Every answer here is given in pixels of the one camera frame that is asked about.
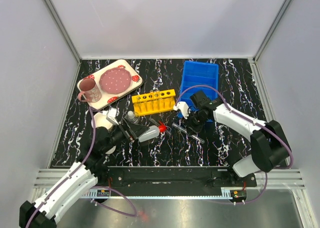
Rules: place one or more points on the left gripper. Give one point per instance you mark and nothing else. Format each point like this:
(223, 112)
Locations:
(137, 130)

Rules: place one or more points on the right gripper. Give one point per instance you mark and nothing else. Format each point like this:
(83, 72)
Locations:
(198, 128)

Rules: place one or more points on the yellow test tube rack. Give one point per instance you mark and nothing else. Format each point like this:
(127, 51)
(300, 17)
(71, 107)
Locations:
(166, 103)

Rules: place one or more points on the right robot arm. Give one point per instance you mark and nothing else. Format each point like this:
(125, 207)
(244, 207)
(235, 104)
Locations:
(269, 146)

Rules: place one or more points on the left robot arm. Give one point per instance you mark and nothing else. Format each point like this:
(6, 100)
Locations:
(86, 172)

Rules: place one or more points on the clear glass stoppered flask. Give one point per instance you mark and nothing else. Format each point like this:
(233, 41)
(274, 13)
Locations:
(132, 117)

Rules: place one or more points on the white wash bottle red cap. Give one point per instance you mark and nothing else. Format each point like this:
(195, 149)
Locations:
(151, 133)

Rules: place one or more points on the white round lid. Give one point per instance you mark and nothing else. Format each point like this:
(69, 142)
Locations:
(111, 150)

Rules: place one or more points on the beige ceramic mortar bowl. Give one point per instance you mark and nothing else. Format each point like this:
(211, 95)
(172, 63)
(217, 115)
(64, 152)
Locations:
(100, 120)

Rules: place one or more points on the strawberry pattern tray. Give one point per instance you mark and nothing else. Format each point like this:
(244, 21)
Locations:
(108, 99)

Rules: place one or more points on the pink polka dot plate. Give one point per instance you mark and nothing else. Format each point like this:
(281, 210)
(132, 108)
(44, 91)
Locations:
(115, 80)

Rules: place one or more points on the pink mug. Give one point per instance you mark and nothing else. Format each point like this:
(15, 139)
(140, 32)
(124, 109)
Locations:
(89, 91)

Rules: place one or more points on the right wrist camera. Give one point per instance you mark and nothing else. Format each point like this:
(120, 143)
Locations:
(183, 108)

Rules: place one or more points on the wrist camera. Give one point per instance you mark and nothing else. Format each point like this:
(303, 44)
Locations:
(111, 116)
(183, 108)

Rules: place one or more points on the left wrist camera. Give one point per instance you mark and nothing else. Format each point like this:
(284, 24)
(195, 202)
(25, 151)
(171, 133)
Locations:
(111, 116)

